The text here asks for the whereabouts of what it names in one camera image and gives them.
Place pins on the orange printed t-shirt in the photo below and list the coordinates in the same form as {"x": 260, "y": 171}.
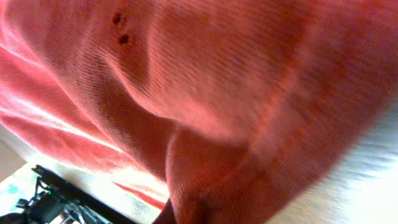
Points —
{"x": 229, "y": 109}

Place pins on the black arm base stand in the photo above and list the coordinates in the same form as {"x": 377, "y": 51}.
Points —
{"x": 54, "y": 197}

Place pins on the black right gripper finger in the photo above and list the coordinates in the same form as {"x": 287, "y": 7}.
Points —
{"x": 166, "y": 216}

